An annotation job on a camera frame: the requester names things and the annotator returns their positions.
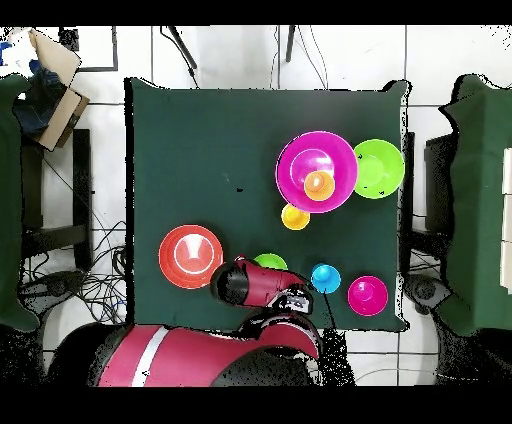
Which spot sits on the orange-yellow cup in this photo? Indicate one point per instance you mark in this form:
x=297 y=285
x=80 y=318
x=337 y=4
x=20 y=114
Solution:
x=295 y=218

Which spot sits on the small green bowl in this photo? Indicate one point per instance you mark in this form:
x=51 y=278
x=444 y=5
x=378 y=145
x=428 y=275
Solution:
x=271 y=260

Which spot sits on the pale yellow translucent cup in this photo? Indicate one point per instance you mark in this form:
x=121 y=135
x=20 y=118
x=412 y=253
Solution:
x=320 y=188

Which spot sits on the large pink bowl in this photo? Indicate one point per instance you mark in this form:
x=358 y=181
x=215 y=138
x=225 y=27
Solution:
x=320 y=148

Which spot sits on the blue cup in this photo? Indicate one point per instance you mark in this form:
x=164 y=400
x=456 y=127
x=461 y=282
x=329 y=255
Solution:
x=326 y=280

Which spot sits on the large green bowl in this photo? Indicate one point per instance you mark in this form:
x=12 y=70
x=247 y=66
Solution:
x=382 y=170

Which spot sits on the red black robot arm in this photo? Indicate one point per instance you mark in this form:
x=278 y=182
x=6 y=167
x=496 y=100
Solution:
x=192 y=356

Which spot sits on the orange bowl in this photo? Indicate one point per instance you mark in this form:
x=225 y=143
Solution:
x=168 y=256

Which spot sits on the dark green table cloth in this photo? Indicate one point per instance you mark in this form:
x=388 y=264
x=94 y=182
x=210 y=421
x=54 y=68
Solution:
x=180 y=120

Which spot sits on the small pink-red bowl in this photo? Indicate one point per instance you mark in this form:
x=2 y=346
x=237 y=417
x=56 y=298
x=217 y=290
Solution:
x=372 y=300

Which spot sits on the black tripod leg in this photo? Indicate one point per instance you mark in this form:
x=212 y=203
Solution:
x=182 y=46
x=290 y=44

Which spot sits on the black box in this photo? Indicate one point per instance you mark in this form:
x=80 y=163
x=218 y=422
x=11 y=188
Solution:
x=438 y=180

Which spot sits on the black grey floor stand base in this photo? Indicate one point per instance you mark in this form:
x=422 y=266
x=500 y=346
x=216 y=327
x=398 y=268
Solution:
x=424 y=290
x=60 y=284

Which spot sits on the green cloth side table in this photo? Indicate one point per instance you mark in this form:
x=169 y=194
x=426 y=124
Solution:
x=8 y=200
x=480 y=200

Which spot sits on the dark blue bag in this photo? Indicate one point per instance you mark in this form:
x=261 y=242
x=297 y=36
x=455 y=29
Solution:
x=36 y=108

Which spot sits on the white drawer unit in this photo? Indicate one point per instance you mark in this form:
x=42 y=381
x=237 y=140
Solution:
x=508 y=220

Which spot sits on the cardboard box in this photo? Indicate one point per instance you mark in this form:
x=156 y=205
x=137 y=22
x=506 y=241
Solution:
x=52 y=56

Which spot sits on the black stool frame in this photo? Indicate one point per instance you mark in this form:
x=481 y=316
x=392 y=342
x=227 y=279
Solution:
x=82 y=180

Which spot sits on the black floor frame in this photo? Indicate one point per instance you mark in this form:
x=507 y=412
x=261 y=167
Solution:
x=115 y=48

